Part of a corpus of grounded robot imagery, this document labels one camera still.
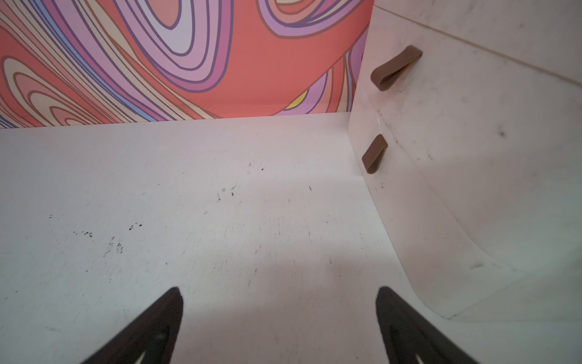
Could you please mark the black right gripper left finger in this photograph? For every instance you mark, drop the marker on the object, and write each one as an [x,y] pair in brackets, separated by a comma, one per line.
[150,338]

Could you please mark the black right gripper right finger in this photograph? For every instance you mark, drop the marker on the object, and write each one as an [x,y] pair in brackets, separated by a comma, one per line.
[409,338]

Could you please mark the brown drawer handle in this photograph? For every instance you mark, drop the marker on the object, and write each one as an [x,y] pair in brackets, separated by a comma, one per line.
[384,76]
[373,156]

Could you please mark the white three-drawer cabinet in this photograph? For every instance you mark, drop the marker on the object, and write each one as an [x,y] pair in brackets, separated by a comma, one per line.
[480,186]

